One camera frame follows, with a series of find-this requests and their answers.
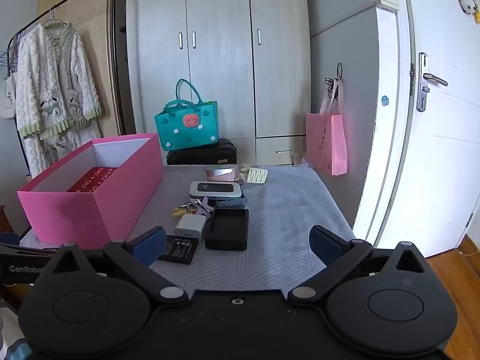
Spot beige wooden board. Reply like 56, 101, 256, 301
39, 0, 128, 139

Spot white door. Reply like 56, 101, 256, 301
352, 0, 480, 257

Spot silver door handle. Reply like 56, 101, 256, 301
416, 52, 449, 112

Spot square pink compact case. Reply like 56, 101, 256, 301
205, 164, 241, 184

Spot light wood wardrobe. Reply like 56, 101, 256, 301
125, 0, 312, 166

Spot wire clothes hangers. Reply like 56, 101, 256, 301
0, 34, 19, 72

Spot pink shopping bag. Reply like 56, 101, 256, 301
305, 77, 349, 176

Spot white charger adapter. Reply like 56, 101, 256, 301
174, 214, 207, 239

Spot black silicone case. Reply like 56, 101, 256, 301
204, 208, 250, 252

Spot pink cardboard box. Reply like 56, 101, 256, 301
17, 133, 164, 250

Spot panda plush toy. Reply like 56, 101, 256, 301
452, 0, 480, 25

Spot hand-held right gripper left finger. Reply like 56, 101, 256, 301
32, 226, 189, 306

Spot black suitcase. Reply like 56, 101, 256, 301
166, 138, 238, 166

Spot black battery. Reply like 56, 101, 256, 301
157, 234, 199, 266

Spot black clothes rack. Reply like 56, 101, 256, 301
7, 0, 126, 177

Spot white comb clip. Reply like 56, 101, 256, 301
240, 163, 269, 185

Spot white fluffy robe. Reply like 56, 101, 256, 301
15, 20, 103, 179

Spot red glasses-print box liner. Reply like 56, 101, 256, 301
67, 166, 119, 194

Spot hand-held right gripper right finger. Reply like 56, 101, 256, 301
288, 225, 432, 305

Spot black hair tie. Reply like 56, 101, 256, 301
324, 63, 344, 100

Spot white tote bag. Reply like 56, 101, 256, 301
0, 71, 17, 121

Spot teal felt handbag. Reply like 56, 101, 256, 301
154, 79, 219, 155

